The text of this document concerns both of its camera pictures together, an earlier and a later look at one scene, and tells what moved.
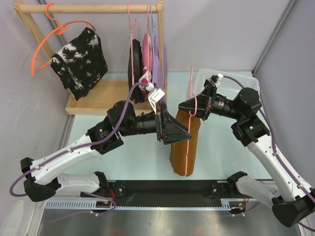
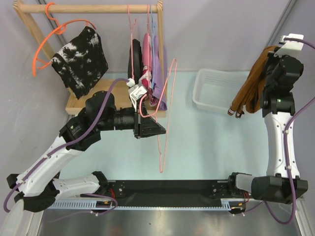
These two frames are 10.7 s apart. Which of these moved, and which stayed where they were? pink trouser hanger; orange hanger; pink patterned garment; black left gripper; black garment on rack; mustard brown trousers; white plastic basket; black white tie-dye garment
Moved: black left gripper; mustard brown trousers; pink trouser hanger
Stayed: black garment on rack; black white tie-dye garment; pink patterned garment; orange hanger; white plastic basket
